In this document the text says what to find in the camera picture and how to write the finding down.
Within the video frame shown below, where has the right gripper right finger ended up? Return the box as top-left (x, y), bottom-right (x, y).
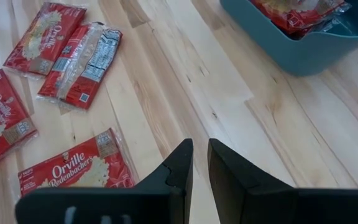
top-left (208, 138), bottom-right (358, 224)

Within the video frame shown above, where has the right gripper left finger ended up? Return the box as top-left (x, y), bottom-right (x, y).
top-left (14, 138), bottom-right (195, 224)

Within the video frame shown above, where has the red Orville popcorn bag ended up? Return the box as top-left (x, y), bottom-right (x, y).
top-left (249, 0), bottom-right (352, 35)
top-left (2, 1), bottom-right (88, 78)
top-left (35, 21), bottom-right (124, 111)
top-left (17, 127), bottom-right (138, 198)
top-left (286, 12), bottom-right (352, 40)
top-left (0, 68), bottom-right (39, 171)

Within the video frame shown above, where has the teal plastic basket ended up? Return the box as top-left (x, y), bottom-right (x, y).
top-left (219, 0), bottom-right (358, 77)

